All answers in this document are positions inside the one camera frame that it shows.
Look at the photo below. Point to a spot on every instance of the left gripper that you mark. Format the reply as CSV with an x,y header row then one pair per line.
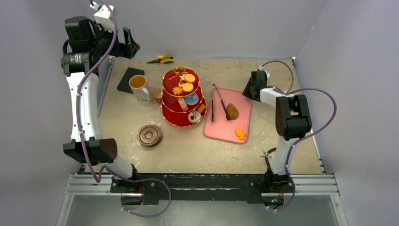
x,y
127,50

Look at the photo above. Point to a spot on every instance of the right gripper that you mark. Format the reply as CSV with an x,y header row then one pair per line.
x,y
253,86

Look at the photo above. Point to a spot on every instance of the metal tongs black tips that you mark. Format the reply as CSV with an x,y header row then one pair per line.
x,y
222,103

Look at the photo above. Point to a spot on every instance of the pink serving tray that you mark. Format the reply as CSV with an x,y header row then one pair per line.
x,y
216,125

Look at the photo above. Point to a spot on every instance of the square cracker cookie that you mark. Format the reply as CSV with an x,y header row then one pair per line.
x,y
202,108

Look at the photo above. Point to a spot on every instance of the orange flower cookie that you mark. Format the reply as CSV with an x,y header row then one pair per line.
x,y
177,90

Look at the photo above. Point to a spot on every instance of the round cracker cookie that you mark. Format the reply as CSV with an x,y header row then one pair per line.
x,y
189,78

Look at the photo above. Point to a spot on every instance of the round orange cookie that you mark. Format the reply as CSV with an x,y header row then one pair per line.
x,y
187,87

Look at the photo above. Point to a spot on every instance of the blue frosted donut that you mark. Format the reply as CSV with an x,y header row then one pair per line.
x,y
191,99

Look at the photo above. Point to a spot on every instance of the red three-tier cake stand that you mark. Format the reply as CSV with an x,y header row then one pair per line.
x,y
171,109

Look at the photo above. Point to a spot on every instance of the pink cake slice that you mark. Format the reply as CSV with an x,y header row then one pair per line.
x,y
182,104

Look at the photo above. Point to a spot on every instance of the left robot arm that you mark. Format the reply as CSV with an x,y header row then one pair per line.
x,y
89,43

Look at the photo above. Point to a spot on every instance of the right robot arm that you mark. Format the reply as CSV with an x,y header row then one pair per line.
x,y
292,117

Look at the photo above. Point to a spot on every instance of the white mug with tea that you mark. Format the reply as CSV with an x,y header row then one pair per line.
x,y
139,87

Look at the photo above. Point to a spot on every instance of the yellow black pliers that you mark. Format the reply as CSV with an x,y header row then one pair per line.
x,y
167,59

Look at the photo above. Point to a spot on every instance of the black square mat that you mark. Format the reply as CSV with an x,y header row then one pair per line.
x,y
123,85

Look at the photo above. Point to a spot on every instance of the brown croissant pastry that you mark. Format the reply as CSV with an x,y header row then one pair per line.
x,y
232,111

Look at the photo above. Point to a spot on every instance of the small brown cup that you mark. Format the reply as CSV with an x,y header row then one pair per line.
x,y
157,95

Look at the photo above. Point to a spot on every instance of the orange fish cookie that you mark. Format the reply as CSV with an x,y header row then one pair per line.
x,y
240,134

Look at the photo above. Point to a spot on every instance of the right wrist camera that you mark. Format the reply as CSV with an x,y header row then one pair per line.
x,y
266,73

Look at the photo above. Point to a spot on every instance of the black handled pliers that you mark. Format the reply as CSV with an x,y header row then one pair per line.
x,y
266,155

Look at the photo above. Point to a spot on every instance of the black base frame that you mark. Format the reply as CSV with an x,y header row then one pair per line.
x,y
250,188

